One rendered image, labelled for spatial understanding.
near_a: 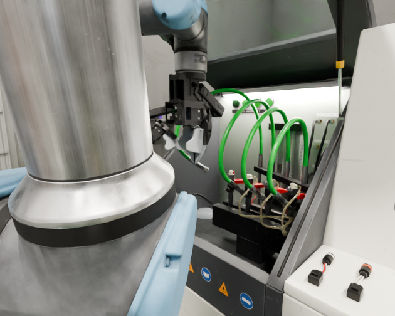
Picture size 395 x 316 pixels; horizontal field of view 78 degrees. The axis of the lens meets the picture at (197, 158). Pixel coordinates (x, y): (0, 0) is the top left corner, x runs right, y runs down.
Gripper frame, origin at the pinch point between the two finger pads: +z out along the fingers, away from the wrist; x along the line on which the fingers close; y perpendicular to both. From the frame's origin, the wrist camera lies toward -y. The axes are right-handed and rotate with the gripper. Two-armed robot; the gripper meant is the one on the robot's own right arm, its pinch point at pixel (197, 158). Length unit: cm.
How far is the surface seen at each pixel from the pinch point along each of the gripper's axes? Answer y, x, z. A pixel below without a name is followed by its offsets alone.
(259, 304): -3.0, 17.8, 32.7
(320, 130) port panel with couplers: -57, 9, -5
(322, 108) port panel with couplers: -57, 9, -13
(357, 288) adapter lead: -8.6, 35.1, 21.6
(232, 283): -2.9, 9.8, 31.5
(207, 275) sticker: -2.9, 1.0, 34.1
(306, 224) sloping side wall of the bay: -15.2, 22.3, 15.3
